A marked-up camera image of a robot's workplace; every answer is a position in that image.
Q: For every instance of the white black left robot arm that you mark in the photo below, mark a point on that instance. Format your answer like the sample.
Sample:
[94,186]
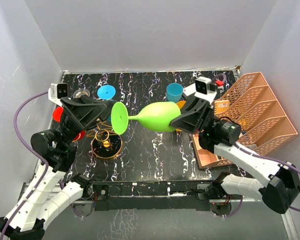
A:
[35,211]

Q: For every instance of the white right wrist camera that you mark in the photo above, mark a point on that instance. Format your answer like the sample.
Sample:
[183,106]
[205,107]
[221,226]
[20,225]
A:
[206,89]

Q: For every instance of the green wine glass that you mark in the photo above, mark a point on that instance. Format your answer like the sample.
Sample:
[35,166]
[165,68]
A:
[155,117]

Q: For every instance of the aluminium frame rail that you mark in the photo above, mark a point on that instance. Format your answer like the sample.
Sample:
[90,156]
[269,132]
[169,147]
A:
[250,220]

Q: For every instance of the yellow wine glass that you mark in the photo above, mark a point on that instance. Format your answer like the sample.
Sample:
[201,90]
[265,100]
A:
[180,104]

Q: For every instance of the clear wine glass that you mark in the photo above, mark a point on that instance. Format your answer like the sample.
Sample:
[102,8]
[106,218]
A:
[81,92]

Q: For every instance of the gold wire glass rack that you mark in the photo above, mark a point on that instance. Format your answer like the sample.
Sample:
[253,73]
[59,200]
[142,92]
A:
[105,143]

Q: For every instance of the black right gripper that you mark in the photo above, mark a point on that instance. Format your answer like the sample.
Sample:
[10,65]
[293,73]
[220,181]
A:
[196,121]

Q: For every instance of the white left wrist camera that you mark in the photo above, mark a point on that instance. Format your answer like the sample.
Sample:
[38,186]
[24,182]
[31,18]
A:
[56,92]

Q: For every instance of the pink plastic file organizer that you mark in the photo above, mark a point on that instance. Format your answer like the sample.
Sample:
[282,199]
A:
[251,103]

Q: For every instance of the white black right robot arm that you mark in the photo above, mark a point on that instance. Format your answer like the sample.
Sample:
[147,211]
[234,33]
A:
[272,181]

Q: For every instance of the teal wine glass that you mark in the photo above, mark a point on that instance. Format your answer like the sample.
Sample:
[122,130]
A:
[174,92]

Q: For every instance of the white small box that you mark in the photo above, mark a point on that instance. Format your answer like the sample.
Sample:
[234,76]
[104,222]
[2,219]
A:
[189,90]

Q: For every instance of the blue wine glass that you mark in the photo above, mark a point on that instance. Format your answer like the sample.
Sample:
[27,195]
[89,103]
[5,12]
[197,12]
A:
[106,92]

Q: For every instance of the red wine glass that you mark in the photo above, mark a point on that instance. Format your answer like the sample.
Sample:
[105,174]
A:
[59,116]

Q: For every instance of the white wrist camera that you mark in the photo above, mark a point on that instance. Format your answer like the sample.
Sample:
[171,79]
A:
[56,92]
[206,89]

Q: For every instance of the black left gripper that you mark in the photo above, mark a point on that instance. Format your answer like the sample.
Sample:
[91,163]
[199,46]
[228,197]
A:
[89,110]

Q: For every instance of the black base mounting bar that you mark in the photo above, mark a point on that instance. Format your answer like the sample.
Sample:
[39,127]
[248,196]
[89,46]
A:
[159,195]

